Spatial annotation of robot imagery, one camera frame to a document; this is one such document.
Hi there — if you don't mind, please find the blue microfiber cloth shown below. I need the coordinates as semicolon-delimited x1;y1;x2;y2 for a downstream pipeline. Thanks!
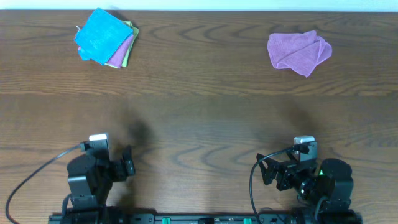
74;8;134;68

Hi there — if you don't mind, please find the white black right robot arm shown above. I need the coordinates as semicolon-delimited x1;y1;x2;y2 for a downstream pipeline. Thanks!
256;152;363;224

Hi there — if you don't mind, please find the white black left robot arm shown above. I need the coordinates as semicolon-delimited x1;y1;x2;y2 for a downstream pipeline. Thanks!
59;143;135;224

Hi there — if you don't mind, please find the folded purple cloth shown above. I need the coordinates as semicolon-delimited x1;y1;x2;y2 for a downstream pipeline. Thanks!
78;34;134;68

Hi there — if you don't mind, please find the crumpled purple cloth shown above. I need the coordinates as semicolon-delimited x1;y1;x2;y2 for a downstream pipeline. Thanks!
267;30;333;78

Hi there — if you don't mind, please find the green folded cloth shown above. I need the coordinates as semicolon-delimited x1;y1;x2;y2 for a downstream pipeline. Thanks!
106;21;139;69

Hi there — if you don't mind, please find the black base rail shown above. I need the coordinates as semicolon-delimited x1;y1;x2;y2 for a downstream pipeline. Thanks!
47;207;363;224

